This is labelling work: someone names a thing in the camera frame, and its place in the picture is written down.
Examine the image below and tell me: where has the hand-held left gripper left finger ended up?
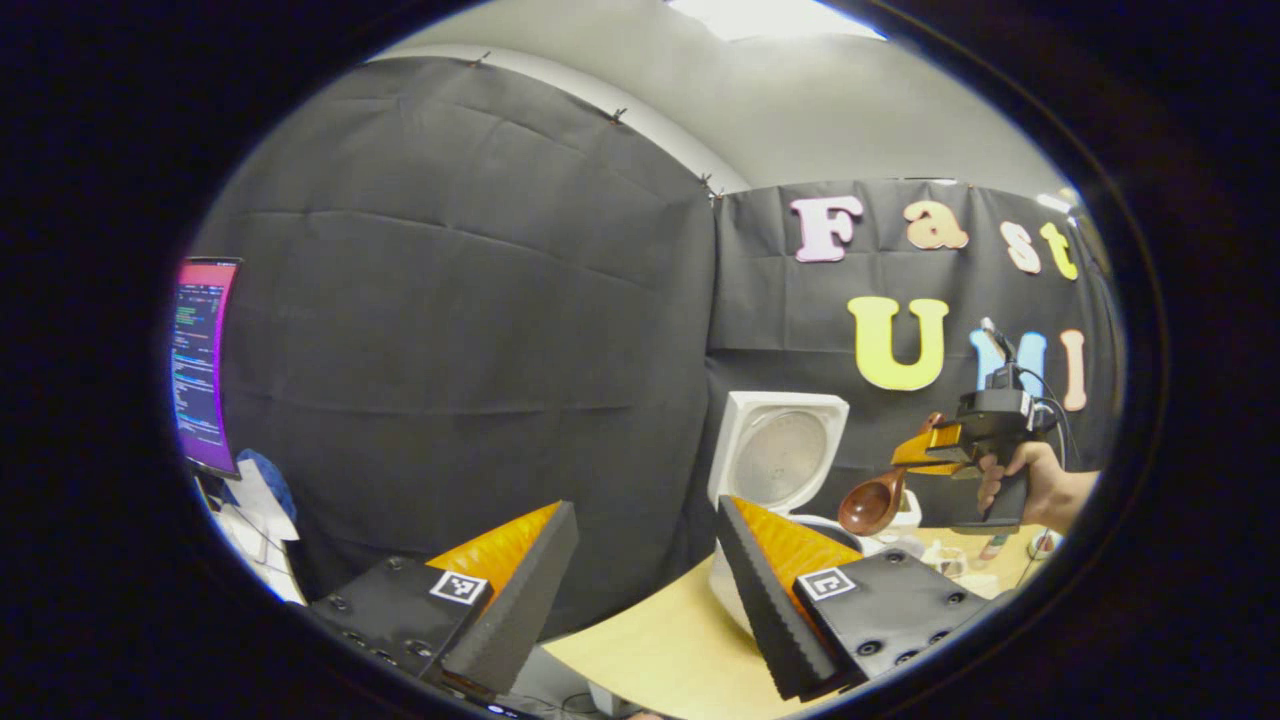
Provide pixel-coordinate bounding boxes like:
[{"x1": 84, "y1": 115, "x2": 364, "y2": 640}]
[{"x1": 300, "y1": 500, "x2": 580, "y2": 699}]

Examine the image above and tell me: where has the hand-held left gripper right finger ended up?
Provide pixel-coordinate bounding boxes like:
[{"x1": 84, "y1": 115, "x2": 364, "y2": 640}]
[{"x1": 714, "y1": 494, "x2": 994, "y2": 703}]

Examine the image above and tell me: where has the brown wooden spoon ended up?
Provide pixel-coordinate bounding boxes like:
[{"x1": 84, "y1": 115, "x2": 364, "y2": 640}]
[{"x1": 837, "y1": 412, "x2": 947, "y2": 538}]

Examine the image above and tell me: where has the white rice cooker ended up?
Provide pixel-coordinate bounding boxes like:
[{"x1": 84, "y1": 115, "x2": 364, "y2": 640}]
[{"x1": 705, "y1": 390, "x2": 867, "y2": 637}]

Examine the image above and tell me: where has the blue cloth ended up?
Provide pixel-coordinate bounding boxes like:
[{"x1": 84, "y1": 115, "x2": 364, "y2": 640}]
[{"x1": 235, "y1": 449, "x2": 298, "y2": 523}]

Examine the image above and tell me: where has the computer monitor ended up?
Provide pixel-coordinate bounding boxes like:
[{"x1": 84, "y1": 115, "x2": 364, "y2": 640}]
[{"x1": 170, "y1": 257, "x2": 244, "y2": 479}]

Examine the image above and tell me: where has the large ceiling light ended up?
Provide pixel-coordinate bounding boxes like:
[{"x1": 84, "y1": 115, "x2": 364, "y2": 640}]
[{"x1": 665, "y1": 0, "x2": 887, "y2": 42}]

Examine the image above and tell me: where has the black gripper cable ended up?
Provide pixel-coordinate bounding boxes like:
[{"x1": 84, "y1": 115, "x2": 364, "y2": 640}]
[{"x1": 1018, "y1": 368, "x2": 1083, "y2": 471}]

